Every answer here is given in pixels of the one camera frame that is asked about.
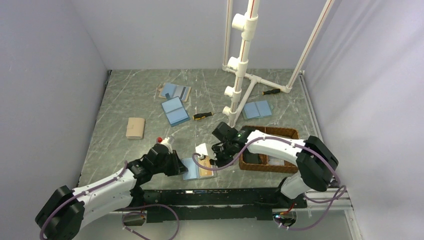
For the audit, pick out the aluminium extrusion rail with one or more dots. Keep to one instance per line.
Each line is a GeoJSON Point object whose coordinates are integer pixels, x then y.
{"type": "Point", "coordinates": [333, 196]}

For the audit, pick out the gold credit card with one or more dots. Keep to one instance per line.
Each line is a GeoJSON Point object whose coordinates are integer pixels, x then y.
{"type": "Point", "coordinates": [207, 167]}

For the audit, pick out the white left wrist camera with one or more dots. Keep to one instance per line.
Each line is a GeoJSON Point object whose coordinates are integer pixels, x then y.
{"type": "Point", "coordinates": [167, 141]}

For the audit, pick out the black yellow screwdriver near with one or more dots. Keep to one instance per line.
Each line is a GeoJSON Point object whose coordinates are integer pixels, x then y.
{"type": "Point", "coordinates": [203, 115]}

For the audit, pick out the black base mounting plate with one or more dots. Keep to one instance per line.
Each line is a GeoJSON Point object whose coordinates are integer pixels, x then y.
{"type": "Point", "coordinates": [213, 204]}

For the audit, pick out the beige closed card holder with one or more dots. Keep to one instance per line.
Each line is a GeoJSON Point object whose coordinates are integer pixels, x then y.
{"type": "Point", "coordinates": [135, 128]}

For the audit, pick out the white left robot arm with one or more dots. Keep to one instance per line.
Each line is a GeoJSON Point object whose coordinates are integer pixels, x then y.
{"type": "Point", "coordinates": [67, 210]}

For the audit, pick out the grey leather card holder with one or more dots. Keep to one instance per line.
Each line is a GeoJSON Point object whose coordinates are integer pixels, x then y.
{"type": "Point", "coordinates": [194, 172]}

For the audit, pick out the right side aluminium rail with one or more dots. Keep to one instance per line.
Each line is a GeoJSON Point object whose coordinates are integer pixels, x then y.
{"type": "Point", "coordinates": [309, 99]}

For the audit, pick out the tan card holder with cards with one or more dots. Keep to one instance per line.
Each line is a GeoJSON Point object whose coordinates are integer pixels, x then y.
{"type": "Point", "coordinates": [174, 90]}

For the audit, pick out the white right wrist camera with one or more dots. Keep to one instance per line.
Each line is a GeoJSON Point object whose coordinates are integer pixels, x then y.
{"type": "Point", "coordinates": [205, 151]}

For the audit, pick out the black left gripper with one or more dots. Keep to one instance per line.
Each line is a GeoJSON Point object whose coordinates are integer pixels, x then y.
{"type": "Point", "coordinates": [177, 167]}

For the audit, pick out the brown woven basket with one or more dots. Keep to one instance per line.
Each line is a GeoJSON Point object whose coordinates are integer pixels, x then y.
{"type": "Point", "coordinates": [288, 168]}

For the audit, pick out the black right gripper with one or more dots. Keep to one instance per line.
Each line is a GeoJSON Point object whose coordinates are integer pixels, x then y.
{"type": "Point", "coordinates": [218, 161]}

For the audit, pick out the blue card holder on green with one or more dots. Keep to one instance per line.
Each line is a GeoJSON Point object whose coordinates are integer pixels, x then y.
{"type": "Point", "coordinates": [257, 110]}

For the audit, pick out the blue card holder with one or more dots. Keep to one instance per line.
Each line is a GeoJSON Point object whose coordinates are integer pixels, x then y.
{"type": "Point", "coordinates": [257, 110]}
{"type": "Point", "coordinates": [175, 111]}

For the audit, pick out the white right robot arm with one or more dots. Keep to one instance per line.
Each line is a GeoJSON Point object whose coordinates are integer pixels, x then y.
{"type": "Point", "coordinates": [283, 148]}

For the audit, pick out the black orange screwdriver far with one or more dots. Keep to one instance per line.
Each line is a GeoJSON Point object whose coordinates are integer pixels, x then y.
{"type": "Point", "coordinates": [268, 92]}

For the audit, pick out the white PVC pipe frame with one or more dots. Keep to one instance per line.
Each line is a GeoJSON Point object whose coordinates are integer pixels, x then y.
{"type": "Point", "coordinates": [244, 83]}

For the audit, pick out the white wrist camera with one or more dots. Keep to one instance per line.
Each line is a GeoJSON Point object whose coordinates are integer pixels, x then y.
{"type": "Point", "coordinates": [205, 151]}
{"type": "Point", "coordinates": [167, 141]}

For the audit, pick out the white card in basket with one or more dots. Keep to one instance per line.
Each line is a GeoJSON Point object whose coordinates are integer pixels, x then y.
{"type": "Point", "coordinates": [275, 161]}

